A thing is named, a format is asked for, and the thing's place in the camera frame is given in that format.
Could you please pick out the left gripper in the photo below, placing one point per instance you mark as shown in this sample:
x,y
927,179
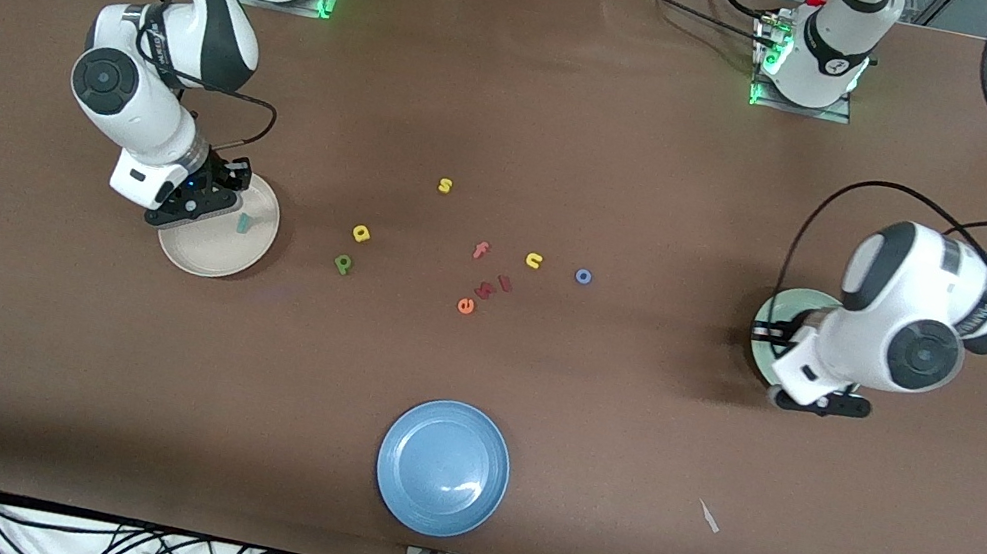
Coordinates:
x,y
778,338

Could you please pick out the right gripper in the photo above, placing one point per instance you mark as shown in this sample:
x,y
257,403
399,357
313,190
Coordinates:
x,y
217,176

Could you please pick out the teal foam letter y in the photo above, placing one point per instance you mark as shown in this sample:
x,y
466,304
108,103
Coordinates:
x,y
244,223

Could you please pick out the green foam letter d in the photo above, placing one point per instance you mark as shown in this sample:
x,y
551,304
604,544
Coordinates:
x,y
337,269

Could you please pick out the blue foam letter o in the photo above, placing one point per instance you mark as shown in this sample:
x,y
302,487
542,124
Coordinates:
x,y
578,276

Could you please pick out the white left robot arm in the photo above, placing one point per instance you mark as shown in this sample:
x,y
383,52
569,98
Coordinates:
x,y
898,287

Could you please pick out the green round plate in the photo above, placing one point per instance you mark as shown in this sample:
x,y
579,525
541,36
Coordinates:
x,y
788,304

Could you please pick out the beige round plate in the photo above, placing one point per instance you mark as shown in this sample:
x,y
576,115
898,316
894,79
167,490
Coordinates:
x,y
223,255

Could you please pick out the yellow foam letter d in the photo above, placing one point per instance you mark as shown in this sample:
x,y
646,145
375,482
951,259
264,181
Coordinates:
x,y
355,234

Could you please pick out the white paper scrap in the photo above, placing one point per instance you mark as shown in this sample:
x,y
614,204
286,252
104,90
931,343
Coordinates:
x,y
709,517

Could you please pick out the yellow foam letter s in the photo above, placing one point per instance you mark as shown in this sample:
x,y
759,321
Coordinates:
x,y
444,186

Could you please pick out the brown table cover sheet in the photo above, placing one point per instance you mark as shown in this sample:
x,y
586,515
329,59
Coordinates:
x,y
82,367

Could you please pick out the yellow foam letter u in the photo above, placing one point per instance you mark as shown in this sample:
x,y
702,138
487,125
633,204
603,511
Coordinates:
x,y
535,255

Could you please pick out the red foam letter f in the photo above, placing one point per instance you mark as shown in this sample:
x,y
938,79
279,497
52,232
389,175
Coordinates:
x,y
480,251

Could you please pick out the orange foam letter e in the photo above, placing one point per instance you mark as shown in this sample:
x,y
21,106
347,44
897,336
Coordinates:
x,y
465,312

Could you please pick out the dark red foam letter l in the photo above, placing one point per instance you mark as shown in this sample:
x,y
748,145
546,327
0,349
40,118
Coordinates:
x,y
504,284

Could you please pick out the blue round plate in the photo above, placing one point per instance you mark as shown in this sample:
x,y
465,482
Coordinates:
x,y
440,466

